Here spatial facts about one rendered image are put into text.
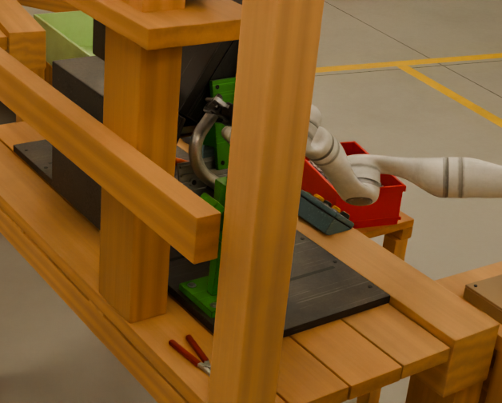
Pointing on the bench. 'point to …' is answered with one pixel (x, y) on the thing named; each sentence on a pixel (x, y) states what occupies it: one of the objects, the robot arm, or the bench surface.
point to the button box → (322, 215)
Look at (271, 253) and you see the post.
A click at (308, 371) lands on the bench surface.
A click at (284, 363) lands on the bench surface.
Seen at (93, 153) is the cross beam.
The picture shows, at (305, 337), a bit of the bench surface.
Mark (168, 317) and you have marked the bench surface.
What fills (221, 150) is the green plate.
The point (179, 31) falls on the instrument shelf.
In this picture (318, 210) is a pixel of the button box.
